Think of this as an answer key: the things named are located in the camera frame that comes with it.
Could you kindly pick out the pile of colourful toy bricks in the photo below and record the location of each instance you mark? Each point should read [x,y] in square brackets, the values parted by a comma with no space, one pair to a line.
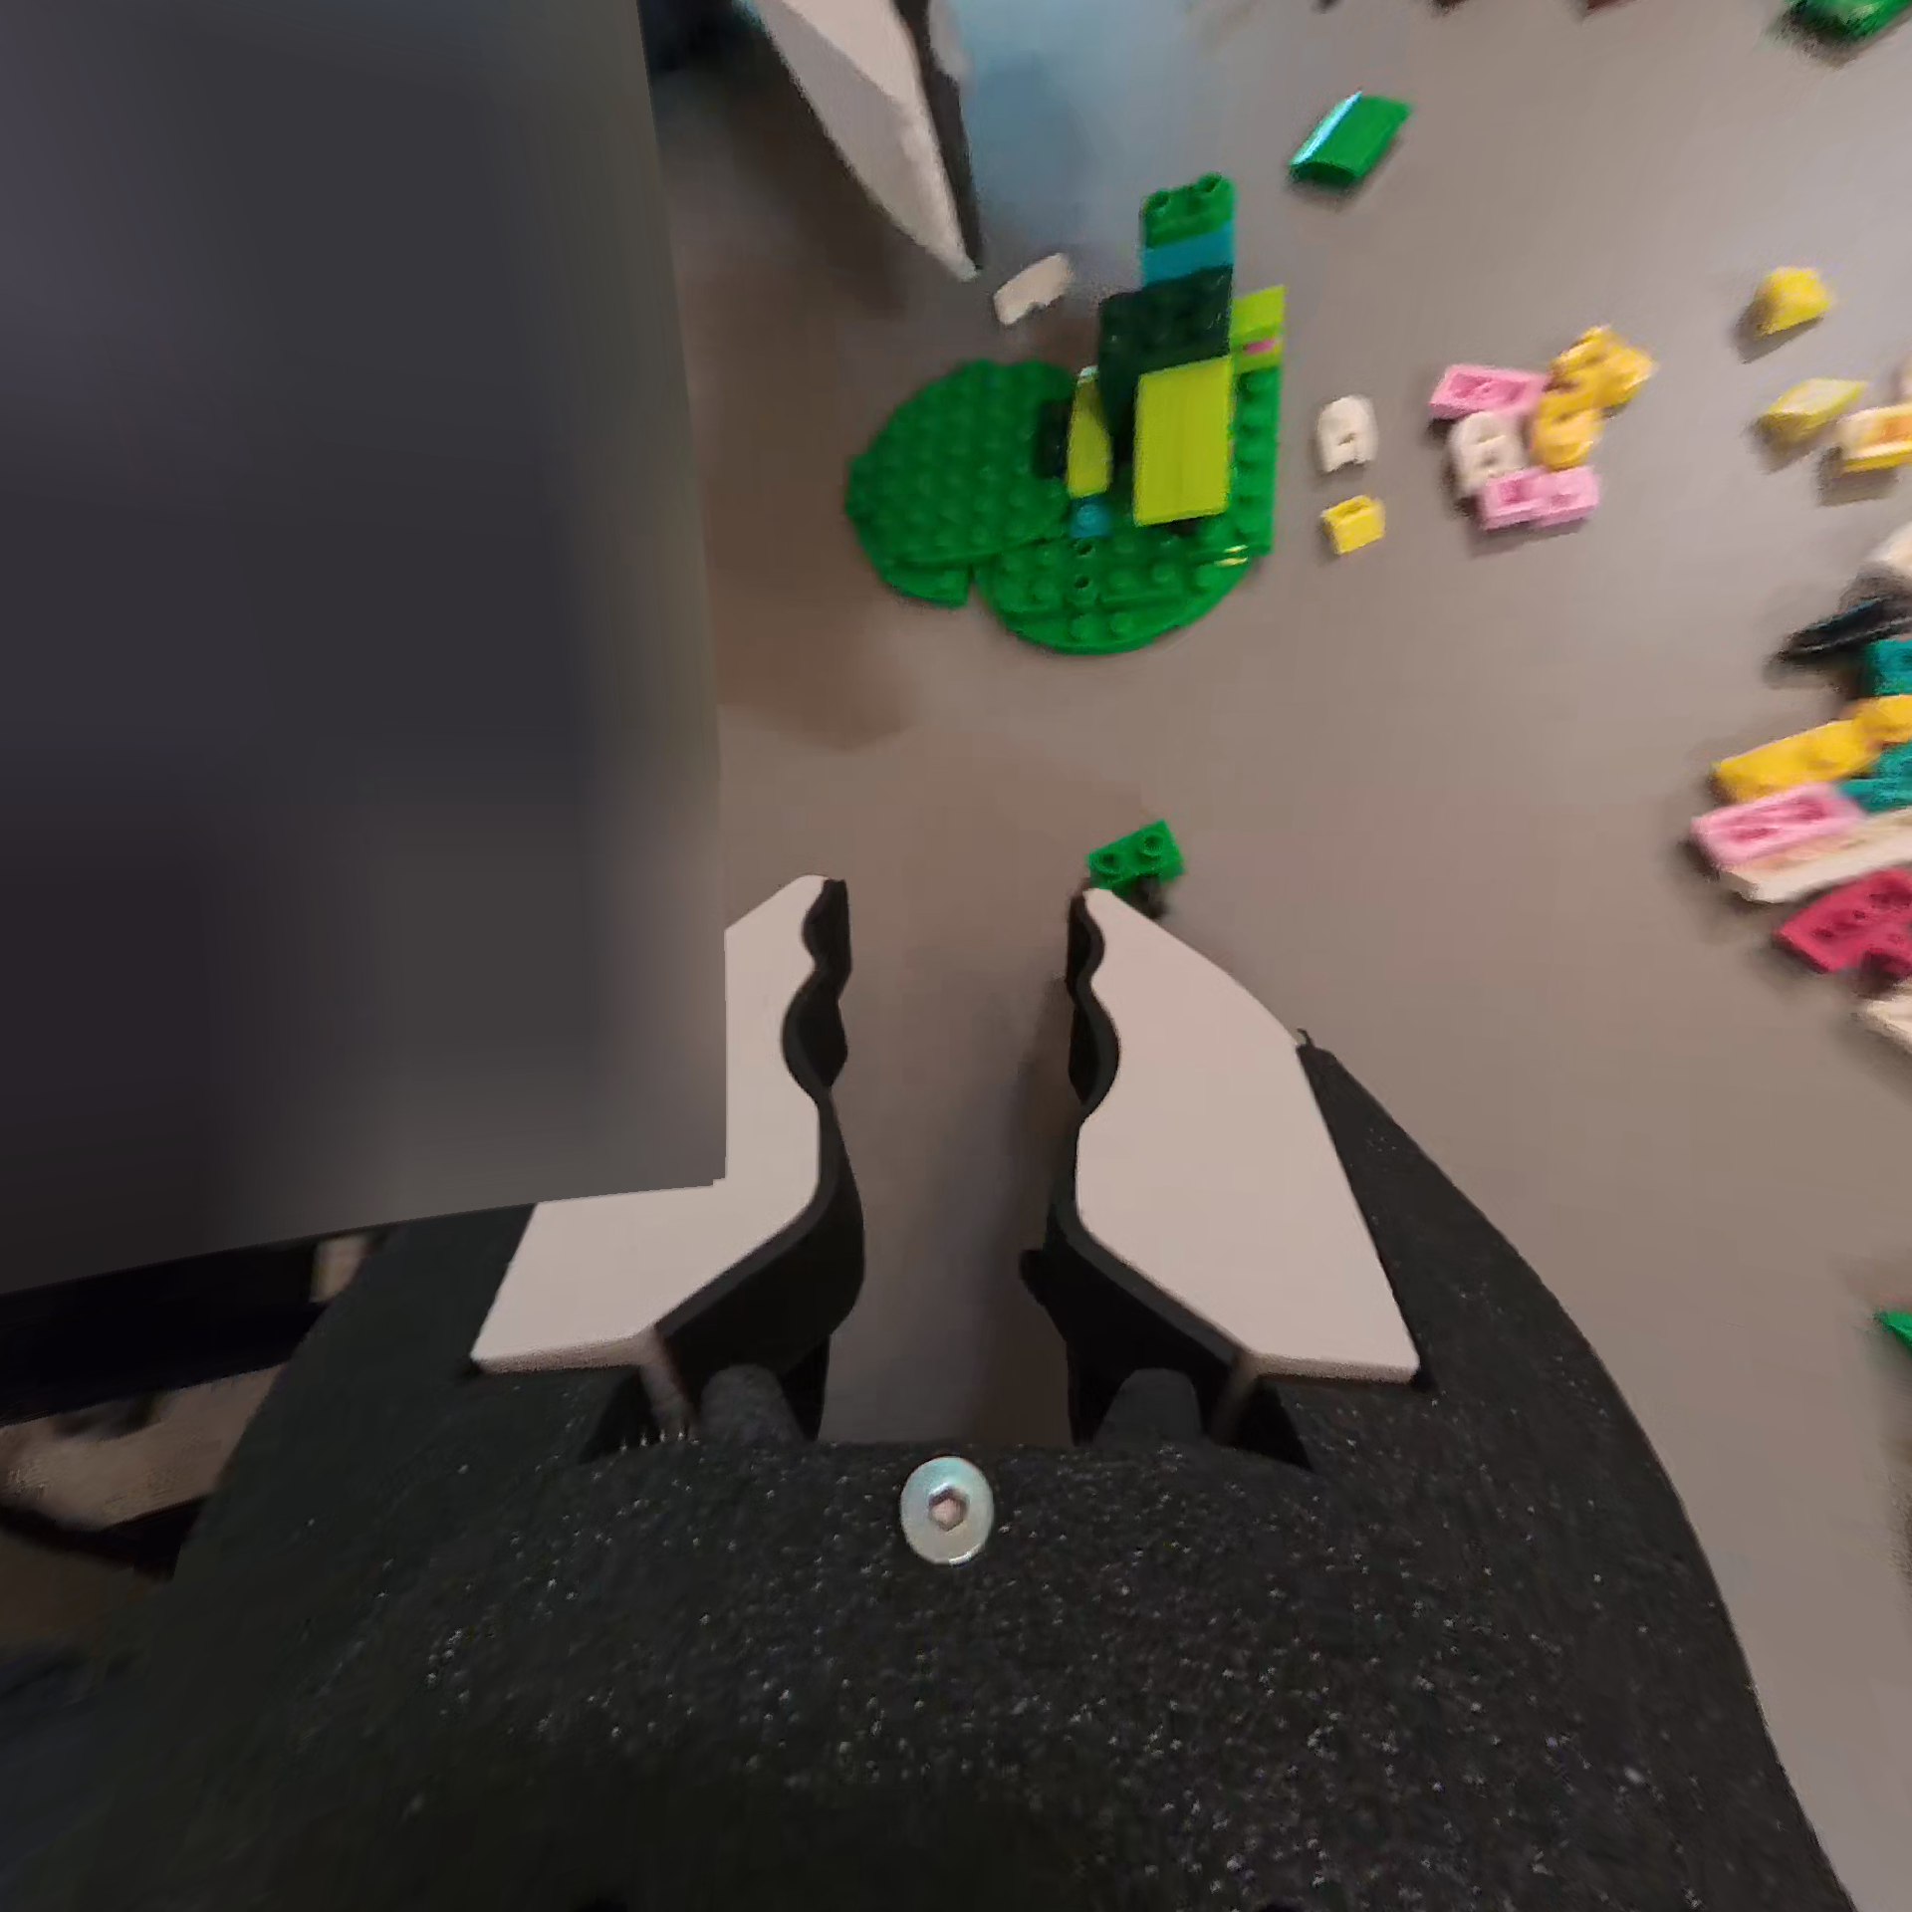
[1793,823]

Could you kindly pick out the scatter of green toy bricks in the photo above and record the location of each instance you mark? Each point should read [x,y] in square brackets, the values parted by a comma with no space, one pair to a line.
[1343,142]

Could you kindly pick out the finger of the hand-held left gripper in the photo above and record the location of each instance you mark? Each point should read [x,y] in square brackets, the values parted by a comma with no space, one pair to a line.
[875,105]

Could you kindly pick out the green square toy brick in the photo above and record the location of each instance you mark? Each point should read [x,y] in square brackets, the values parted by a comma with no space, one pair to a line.
[1136,854]

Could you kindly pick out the white curved toy brick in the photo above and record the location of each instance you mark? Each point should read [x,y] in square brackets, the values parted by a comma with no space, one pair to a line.
[1033,289]

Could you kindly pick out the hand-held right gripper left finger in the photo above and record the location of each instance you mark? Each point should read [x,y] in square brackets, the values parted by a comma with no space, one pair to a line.
[748,1196]

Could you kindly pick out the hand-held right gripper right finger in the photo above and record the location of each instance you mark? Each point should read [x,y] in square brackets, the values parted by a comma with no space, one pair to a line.
[1226,1196]

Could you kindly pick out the green toy brick model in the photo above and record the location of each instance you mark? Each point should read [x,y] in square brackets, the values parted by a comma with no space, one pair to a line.
[956,478]

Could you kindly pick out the yellow slope toy brick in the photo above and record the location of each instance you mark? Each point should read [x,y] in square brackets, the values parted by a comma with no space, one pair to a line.
[1787,300]

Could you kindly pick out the white clip toy brick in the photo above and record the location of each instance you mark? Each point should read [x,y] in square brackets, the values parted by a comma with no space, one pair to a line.
[1343,434]

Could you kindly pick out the scattered pink yellow toy bricks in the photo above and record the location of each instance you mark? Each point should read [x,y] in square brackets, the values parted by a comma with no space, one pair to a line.
[1494,393]

